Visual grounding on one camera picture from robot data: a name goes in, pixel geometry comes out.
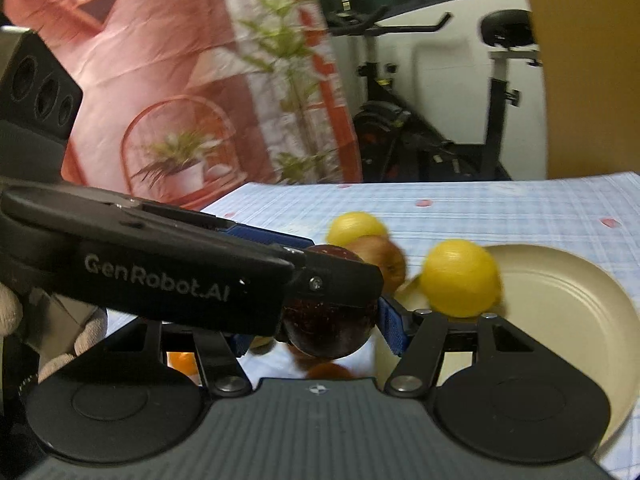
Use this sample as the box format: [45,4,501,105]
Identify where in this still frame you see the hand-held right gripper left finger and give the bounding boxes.
[142,320,251,397]

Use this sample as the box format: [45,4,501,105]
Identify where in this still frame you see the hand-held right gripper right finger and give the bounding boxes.
[378,297,538,397]

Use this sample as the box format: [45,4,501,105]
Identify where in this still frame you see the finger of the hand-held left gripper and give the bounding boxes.
[140,199,313,253]
[290,246,385,312]

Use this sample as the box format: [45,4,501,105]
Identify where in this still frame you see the dark red apple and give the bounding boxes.
[281,244,381,361]

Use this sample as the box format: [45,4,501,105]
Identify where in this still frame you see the yellow lemon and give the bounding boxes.
[327,212,390,249]
[419,239,502,319]

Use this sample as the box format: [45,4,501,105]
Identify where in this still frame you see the cream plate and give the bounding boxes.
[372,244,640,461]

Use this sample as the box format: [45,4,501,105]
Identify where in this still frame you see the person's left hand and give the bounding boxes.
[0,280,108,382]

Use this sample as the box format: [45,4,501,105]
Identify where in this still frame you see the red yellow apple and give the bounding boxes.
[345,235,407,295]

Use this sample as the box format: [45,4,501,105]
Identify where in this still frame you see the orange mandarin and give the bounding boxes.
[167,352,201,377]
[306,362,357,381]

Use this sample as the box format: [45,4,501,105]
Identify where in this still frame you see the blue checked tablecloth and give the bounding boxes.
[105,172,640,480]

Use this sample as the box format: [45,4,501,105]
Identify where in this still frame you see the black exercise bike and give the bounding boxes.
[325,5,546,184]

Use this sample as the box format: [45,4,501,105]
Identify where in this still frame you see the red printed curtain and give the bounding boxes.
[0,0,363,211]

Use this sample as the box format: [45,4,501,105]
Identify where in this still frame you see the wooden door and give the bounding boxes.
[515,0,640,181]

